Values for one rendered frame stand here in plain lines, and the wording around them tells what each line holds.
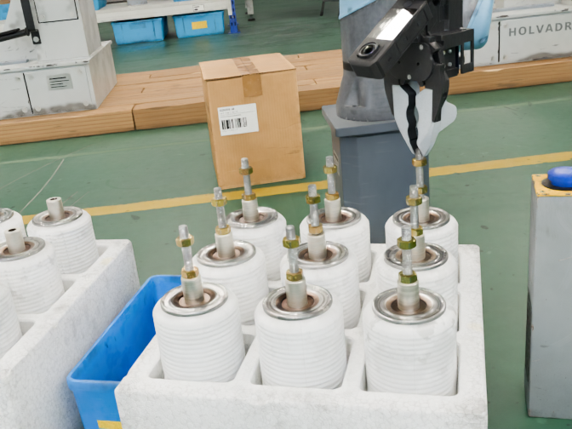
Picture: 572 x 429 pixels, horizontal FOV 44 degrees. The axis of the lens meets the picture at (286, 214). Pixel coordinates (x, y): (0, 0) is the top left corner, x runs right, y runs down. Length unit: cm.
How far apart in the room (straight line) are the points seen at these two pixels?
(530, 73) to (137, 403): 232
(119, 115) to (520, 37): 155
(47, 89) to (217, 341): 211
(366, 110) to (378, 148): 7
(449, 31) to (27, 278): 63
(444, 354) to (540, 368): 26
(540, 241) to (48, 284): 64
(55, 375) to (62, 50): 198
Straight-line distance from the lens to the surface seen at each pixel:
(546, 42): 296
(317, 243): 85
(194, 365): 78
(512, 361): 112
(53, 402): 99
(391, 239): 94
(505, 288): 132
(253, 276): 87
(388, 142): 127
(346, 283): 84
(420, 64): 87
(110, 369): 106
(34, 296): 102
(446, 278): 83
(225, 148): 188
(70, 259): 111
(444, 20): 91
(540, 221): 88
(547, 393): 99
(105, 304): 110
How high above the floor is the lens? 62
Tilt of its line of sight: 21 degrees down
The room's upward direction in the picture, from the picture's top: 6 degrees counter-clockwise
